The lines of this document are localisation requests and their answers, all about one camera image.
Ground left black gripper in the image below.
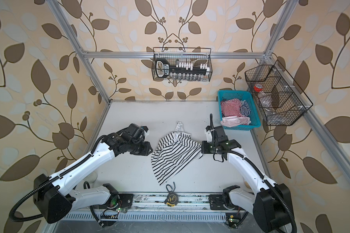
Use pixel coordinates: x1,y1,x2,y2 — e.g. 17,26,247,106
128,140,156,155

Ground black white striped tank top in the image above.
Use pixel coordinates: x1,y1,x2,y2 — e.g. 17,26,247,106
151,121,202,186

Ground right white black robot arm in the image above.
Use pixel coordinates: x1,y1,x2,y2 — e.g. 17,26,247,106
201,125,298,233

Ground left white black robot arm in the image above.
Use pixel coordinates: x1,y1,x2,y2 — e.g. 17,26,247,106
9,123,153,223

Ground pink white tank top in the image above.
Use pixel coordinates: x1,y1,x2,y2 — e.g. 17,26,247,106
220,116,251,128

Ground red white striped tank top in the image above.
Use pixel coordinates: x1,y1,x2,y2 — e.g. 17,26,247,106
221,99,242,117

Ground navy striped tank top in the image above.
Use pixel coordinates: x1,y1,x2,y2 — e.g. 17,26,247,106
240,101,251,117

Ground yellow black tape measure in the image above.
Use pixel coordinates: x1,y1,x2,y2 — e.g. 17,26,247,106
164,182,179,207

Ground red capped plastic bottle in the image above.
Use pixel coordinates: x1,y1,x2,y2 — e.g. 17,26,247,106
253,83,273,108

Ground right circuit board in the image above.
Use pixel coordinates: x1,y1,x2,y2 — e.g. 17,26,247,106
226,213,241,228

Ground black white tool set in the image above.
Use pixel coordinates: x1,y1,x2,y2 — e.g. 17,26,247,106
152,58,212,79

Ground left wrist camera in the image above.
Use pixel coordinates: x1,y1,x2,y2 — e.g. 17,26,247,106
141,126,150,137

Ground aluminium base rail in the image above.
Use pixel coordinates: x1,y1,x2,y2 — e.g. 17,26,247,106
50,192,292,213

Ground right black wire basket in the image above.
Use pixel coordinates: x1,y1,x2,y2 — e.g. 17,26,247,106
245,61,314,126

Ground black wire basket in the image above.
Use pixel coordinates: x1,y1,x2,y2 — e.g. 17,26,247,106
245,61,314,126
151,46,213,82

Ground back black wire basket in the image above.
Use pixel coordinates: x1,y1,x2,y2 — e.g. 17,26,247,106
151,46,213,82

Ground aluminium frame back bar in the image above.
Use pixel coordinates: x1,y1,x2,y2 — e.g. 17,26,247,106
82,51,266,59

